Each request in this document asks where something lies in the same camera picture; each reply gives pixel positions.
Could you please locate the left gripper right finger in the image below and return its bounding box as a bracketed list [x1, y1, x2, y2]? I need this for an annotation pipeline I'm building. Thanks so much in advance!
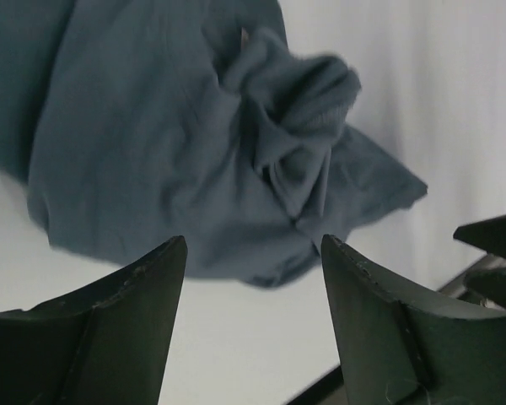
[321, 235, 506, 404]

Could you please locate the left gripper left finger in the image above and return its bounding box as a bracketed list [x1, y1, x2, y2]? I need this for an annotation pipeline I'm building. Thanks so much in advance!
[0, 236, 187, 405]

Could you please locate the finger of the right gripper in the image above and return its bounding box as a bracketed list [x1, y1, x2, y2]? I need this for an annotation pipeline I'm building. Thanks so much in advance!
[464, 267, 506, 310]
[453, 214, 506, 260]

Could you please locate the blue-grey t shirt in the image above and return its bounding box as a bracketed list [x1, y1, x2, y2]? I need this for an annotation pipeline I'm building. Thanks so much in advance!
[0, 1, 427, 289]

